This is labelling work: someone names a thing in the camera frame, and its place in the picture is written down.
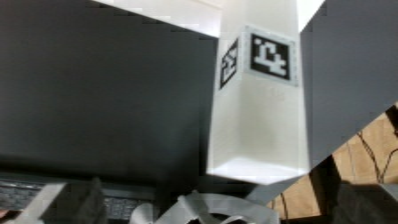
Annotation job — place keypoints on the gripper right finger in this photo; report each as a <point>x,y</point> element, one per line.
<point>367,205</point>

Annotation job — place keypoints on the white desk tabletop tray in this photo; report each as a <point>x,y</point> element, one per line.
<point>216,16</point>

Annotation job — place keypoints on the white desk leg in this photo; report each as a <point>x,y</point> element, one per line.
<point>259,132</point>

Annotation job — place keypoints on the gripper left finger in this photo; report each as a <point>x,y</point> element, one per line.
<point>67,204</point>

